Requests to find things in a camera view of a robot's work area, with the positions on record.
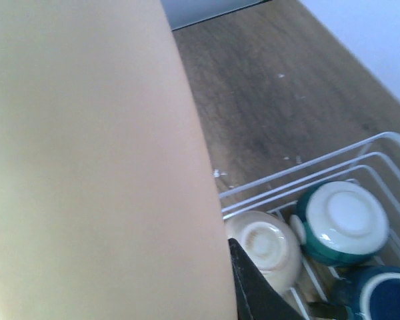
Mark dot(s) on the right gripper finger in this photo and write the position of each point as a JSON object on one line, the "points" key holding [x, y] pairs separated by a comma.
{"points": [[256, 299]]}

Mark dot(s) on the cream shallow bowl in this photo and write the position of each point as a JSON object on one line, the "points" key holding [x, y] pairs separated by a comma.
{"points": [[270, 244]]}

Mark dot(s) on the white wire dish rack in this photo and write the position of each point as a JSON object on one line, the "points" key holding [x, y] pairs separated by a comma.
{"points": [[373, 163]]}

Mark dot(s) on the cream and blue bowl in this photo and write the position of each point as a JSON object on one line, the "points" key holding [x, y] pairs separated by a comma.
{"points": [[339, 223]]}

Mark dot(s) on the dark blue mug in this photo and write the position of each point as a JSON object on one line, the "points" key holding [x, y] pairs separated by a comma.
{"points": [[371, 292]]}

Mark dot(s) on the orange plate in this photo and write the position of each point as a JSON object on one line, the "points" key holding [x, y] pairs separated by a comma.
{"points": [[108, 205]]}

